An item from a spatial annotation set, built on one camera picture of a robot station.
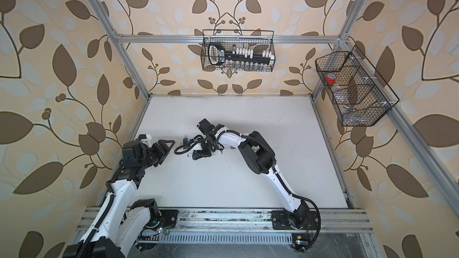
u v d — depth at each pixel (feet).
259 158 1.96
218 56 2.78
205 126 2.71
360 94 2.38
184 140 3.25
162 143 2.46
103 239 1.35
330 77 2.84
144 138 2.51
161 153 2.36
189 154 3.07
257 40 2.99
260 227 2.42
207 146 2.83
